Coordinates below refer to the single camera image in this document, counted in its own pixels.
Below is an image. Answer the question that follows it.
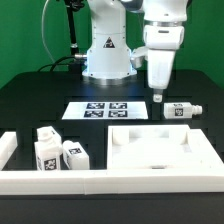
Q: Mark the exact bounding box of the white U-shaped obstacle fence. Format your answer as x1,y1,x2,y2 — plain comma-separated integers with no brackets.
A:
0,128,224,196

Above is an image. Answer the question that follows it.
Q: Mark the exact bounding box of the white sheet with tags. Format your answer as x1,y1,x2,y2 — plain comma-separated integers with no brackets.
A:
62,101,148,120

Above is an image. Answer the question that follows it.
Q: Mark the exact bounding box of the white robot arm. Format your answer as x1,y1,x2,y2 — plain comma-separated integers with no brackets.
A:
83,0,189,103

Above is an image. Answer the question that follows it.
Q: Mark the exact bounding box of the white cable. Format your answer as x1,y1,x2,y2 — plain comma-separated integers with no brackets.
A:
41,0,56,64

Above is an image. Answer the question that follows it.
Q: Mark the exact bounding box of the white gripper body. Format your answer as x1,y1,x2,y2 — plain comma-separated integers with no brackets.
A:
144,25,184,90

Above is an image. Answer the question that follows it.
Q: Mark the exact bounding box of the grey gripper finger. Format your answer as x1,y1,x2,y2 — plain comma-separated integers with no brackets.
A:
153,89,163,103

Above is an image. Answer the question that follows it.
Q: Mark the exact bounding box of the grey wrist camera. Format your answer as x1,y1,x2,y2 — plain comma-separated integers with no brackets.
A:
130,46,148,69

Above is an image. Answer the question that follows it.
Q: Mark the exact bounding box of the black cable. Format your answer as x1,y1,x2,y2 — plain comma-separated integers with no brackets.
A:
37,55,78,73

